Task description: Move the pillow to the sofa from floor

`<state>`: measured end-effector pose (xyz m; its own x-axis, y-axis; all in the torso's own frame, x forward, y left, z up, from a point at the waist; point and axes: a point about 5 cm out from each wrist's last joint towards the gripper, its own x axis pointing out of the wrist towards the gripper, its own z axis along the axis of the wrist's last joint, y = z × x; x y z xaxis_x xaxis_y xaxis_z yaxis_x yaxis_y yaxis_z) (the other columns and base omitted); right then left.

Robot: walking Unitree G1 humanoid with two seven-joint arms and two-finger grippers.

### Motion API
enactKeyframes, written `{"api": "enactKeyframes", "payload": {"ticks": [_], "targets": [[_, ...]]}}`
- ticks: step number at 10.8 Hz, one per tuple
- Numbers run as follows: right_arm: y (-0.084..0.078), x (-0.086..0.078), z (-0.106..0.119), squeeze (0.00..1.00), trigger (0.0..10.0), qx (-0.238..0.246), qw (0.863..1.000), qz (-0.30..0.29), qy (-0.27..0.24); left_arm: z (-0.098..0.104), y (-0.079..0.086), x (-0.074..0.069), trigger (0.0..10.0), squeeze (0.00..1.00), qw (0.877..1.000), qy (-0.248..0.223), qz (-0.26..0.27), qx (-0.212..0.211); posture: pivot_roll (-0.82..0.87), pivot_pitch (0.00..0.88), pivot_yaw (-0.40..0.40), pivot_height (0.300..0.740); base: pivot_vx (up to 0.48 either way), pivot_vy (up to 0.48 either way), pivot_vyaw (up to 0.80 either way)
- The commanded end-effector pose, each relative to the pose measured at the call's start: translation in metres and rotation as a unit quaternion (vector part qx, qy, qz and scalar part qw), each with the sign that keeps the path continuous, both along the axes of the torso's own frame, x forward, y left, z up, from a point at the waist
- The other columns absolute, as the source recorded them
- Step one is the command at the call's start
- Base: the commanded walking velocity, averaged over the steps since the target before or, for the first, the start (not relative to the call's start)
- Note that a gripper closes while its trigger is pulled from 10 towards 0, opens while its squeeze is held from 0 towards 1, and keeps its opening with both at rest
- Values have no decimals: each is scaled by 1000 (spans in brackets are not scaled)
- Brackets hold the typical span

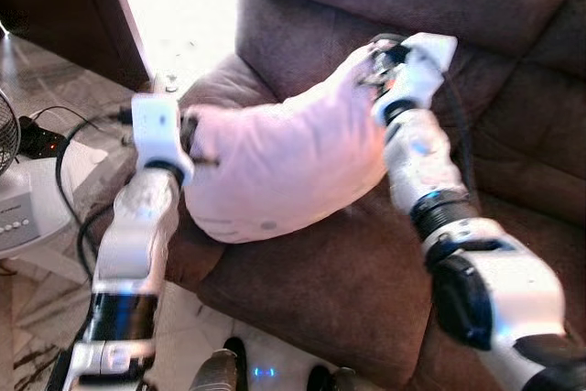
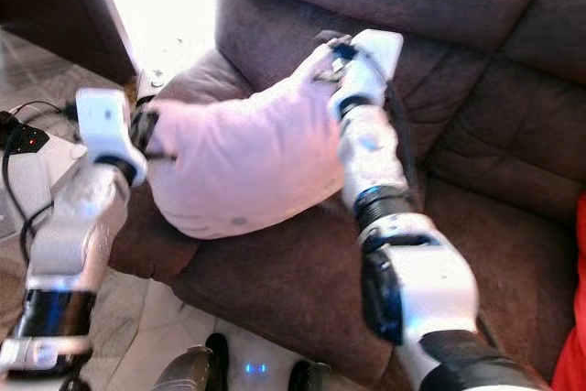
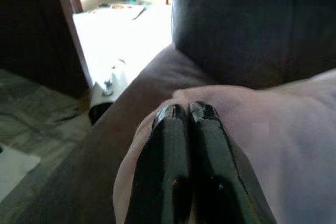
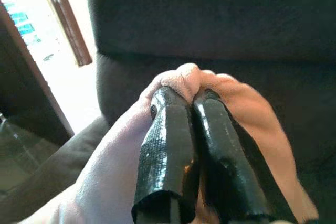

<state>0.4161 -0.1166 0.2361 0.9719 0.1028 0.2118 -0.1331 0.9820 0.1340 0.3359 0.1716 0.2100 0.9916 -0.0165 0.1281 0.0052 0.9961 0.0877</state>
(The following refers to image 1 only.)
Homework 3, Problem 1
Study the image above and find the black power strip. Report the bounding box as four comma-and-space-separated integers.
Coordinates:
16, 114, 67, 158

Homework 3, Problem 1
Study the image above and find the brown fabric sofa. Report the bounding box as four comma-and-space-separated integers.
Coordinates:
87, 0, 586, 391

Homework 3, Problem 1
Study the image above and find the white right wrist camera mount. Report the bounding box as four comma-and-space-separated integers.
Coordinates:
374, 32, 459, 122

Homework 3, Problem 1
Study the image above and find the small white table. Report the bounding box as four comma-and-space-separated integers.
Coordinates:
46, 139, 115, 192

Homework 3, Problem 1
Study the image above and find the grey right robot leg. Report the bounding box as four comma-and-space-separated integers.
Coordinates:
307, 365, 358, 391

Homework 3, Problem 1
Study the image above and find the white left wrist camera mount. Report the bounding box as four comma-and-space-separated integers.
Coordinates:
131, 93, 195, 183

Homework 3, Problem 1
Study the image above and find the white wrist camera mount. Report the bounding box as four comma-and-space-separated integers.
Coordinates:
374, 32, 459, 122
131, 93, 195, 183

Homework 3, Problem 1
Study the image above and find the white table fan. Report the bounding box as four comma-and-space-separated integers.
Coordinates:
0, 89, 74, 259

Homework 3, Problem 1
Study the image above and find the pink pillow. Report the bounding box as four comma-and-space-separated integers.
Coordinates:
183, 41, 404, 245

